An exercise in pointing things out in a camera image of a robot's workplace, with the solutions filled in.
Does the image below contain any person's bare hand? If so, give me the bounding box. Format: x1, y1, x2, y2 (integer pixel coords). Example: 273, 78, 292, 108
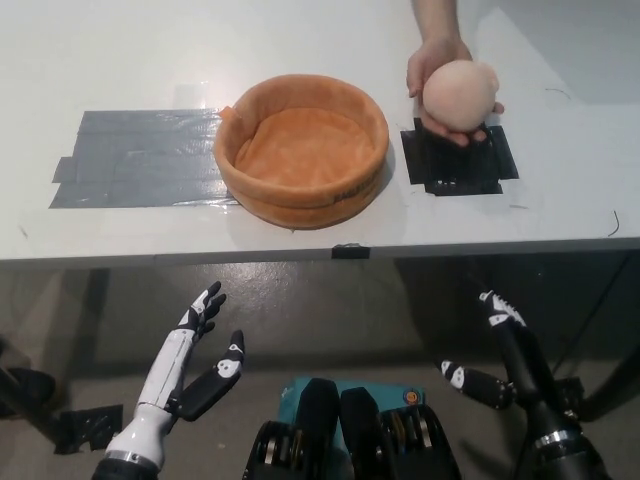
405, 37, 506, 149

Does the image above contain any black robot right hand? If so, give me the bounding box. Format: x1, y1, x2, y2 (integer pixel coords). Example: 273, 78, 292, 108
438, 289, 585, 452

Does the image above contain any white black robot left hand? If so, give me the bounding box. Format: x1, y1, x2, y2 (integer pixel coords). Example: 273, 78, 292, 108
104, 280, 248, 465

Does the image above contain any pale pink plush dumpling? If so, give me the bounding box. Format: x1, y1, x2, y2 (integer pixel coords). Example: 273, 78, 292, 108
423, 59, 501, 134

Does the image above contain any black teal robot torso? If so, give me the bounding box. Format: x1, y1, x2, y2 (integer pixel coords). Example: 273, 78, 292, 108
243, 377, 464, 480

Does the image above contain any black floor tape patch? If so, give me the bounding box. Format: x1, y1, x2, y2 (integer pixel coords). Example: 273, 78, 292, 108
53, 403, 124, 455

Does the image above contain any black tape square patch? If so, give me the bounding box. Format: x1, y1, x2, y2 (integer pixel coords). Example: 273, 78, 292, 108
401, 117, 520, 196

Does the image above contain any dark rounded object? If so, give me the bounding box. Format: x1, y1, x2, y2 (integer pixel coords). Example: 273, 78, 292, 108
0, 367, 57, 419

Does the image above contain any orange plush round basket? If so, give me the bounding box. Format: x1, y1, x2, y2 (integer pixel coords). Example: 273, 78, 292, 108
213, 73, 390, 230

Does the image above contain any small black tape strip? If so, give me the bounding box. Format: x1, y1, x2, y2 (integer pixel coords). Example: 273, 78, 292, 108
331, 243, 371, 260

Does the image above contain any black metal frame beam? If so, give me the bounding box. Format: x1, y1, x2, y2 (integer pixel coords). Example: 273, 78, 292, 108
582, 344, 640, 424

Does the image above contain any grey duct tape patch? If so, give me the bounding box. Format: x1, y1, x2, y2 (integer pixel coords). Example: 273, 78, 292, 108
48, 108, 240, 210

